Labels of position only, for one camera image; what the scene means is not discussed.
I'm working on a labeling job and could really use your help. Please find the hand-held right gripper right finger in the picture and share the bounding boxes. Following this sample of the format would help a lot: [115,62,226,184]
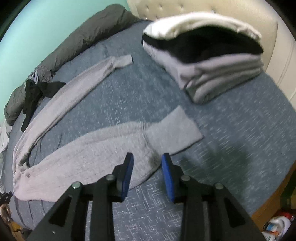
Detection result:
[161,153,264,241]

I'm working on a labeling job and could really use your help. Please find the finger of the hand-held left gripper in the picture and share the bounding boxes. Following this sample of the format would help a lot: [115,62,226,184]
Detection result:
[0,191,13,205]

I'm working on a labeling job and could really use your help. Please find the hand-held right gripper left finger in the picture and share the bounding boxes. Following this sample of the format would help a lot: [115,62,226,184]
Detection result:
[28,152,134,241]

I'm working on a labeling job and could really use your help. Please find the grey sweatpants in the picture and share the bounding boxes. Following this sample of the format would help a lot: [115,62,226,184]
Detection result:
[13,54,204,202]

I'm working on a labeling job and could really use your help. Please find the blue patterned bed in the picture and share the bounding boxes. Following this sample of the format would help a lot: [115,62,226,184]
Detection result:
[5,20,296,241]

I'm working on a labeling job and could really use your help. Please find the black pants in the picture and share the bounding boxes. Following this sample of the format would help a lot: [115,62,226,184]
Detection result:
[21,79,66,132]

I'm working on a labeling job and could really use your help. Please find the light grey folded garment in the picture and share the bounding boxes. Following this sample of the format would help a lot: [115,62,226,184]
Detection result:
[143,42,265,104]

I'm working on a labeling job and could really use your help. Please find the white plastic bottle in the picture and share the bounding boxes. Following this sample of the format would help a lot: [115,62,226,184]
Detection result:
[262,210,294,241]

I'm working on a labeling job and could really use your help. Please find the blue striped shirt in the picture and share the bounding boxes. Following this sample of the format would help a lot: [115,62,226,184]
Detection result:
[30,70,43,82]

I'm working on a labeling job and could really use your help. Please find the black folded garment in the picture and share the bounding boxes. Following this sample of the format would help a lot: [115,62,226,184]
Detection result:
[142,25,264,64]

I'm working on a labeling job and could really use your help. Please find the dark grey rolled duvet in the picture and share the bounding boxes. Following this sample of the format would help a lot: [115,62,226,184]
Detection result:
[4,4,139,126]

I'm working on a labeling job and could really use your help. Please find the white folded garment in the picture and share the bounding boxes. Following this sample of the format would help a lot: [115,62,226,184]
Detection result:
[142,12,262,43]

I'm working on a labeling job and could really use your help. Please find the cream tufted headboard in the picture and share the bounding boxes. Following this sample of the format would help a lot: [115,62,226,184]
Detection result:
[127,0,296,105]

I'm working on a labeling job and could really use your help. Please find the wooden bed frame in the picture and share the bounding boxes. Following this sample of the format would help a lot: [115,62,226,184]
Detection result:
[252,171,296,218]

